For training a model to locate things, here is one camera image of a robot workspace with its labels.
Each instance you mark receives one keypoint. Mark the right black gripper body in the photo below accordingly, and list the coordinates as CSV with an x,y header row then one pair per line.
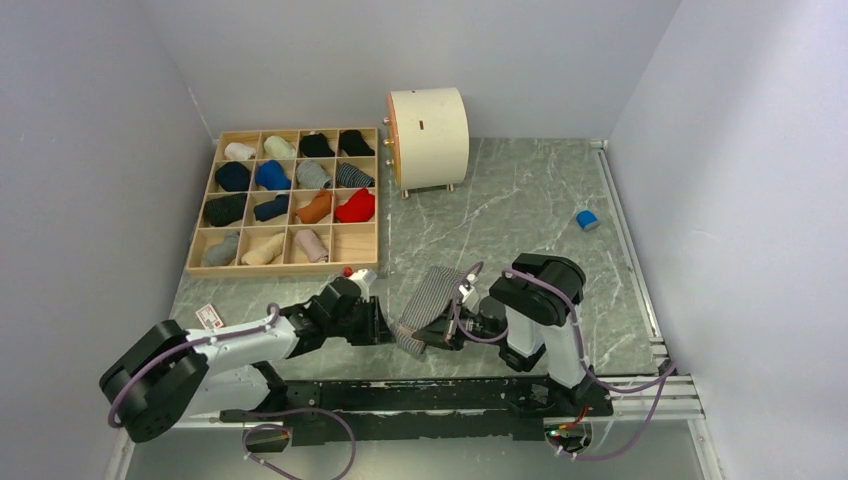
x,y
472,327

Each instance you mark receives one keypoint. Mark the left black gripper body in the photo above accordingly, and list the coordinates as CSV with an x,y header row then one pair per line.
x,y
356,326

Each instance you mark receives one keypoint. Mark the grey striped underwear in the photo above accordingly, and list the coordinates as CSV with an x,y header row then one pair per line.
x,y
430,299

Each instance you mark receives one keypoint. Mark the pink beige underwear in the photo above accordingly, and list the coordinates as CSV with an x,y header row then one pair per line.
x,y
312,246

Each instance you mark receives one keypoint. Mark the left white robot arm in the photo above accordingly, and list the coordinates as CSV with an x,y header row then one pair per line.
x,y
173,373

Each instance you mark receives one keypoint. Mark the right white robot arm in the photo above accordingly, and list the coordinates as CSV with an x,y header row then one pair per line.
x,y
531,310

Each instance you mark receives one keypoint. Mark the red rolled sock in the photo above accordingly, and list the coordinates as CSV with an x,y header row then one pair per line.
x,y
359,208

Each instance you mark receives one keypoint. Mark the orange rolled sock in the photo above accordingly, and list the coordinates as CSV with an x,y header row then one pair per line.
x,y
318,208

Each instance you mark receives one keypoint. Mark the wooden compartment tray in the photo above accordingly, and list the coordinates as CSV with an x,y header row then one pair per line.
x,y
289,201

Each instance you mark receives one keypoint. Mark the dark navy rolled sock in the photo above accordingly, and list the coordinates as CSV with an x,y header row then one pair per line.
x,y
271,209

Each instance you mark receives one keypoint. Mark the red white small card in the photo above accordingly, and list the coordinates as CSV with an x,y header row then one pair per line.
x,y
209,318

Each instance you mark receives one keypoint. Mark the light grey rolled sock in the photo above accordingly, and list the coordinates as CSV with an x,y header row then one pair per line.
x,y
222,253

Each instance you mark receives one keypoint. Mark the striped dark rolled sock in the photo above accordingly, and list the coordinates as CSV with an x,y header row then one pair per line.
x,y
351,176

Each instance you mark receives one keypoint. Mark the blue small object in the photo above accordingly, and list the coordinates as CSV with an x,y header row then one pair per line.
x,y
587,220

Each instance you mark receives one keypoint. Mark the blue rolled sock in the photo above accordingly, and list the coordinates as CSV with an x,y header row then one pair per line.
x,y
271,176

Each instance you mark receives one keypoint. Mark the black ribbed rolled sock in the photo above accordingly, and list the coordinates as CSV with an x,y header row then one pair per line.
x,y
224,210

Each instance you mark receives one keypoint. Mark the black rolled sock right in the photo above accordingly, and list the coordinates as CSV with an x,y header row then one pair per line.
x,y
353,144

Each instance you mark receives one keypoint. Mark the cream rolled sock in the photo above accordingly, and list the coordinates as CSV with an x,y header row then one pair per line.
x,y
276,147

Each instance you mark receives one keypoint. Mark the white rolled sock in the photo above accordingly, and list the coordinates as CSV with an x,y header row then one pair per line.
x,y
237,151

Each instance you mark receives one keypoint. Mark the cream cylindrical drum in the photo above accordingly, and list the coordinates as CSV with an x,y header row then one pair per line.
x,y
428,138

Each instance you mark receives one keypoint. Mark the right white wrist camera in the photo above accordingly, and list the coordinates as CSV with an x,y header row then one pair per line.
x,y
468,295

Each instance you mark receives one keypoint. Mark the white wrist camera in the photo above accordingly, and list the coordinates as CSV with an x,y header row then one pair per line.
x,y
468,295
364,278

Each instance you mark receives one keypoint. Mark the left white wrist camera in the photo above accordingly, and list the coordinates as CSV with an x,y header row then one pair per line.
x,y
364,278

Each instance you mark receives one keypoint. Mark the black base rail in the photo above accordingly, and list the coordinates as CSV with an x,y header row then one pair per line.
x,y
518,407

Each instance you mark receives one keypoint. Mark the aluminium frame rail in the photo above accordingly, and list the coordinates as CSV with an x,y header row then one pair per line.
x,y
655,432

